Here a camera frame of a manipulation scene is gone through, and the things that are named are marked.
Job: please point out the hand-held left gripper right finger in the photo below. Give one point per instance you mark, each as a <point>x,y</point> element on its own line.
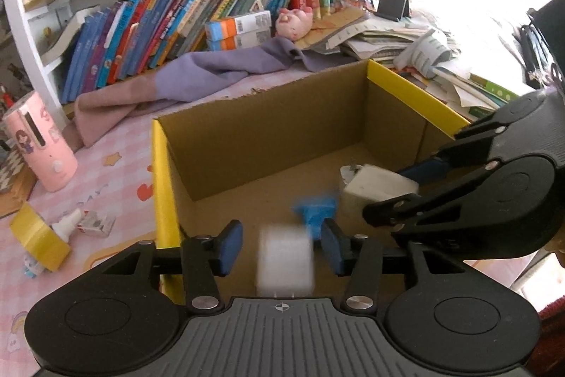
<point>333,246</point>

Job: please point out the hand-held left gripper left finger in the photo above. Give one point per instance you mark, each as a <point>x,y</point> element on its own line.
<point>229,246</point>

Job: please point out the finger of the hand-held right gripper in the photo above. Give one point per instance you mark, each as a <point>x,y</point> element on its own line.
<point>406,207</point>
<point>423,171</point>

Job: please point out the white plug charger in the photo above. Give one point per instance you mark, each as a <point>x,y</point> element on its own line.
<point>379,185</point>

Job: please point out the blue packet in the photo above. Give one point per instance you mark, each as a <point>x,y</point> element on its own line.
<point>318,211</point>

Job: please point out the white cube charger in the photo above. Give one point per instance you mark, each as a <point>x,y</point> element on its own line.
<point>284,262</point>

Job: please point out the yellow cardboard box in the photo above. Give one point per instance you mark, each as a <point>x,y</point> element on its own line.
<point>265,156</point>

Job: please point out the small white red box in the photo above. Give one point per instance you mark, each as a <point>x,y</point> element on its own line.
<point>97,223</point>

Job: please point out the yellow tape roll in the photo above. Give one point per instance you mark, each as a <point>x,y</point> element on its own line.
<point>39,240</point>

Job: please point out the pile of papers and books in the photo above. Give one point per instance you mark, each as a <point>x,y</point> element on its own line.
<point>397,41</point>

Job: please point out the pink checked tablecloth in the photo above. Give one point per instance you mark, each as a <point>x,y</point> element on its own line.
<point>110,165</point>

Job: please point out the small white bottle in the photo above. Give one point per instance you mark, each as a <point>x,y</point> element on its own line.
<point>66,223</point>

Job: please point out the black phone stand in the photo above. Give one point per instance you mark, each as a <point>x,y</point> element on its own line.
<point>390,8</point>

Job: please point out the brown cardboard sheet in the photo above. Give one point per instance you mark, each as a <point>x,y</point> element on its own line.
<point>335,23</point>

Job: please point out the purple cloth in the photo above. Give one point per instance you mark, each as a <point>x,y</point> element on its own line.
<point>198,76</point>

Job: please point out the pink pig plush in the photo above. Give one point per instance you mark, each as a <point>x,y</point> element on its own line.
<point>293,23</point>

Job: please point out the small toy figure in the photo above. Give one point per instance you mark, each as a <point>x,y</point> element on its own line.
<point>33,266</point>

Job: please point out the orange blue white box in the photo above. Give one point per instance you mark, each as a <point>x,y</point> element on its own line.
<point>238,24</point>
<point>240,42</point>

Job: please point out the pink cylinder appliance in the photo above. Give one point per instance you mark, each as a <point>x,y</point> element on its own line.
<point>44,147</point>

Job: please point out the wooden chess board box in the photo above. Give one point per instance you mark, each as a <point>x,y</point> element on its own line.
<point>11,182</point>

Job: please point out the row of colourful books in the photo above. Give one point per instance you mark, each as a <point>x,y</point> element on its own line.
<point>154,28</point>

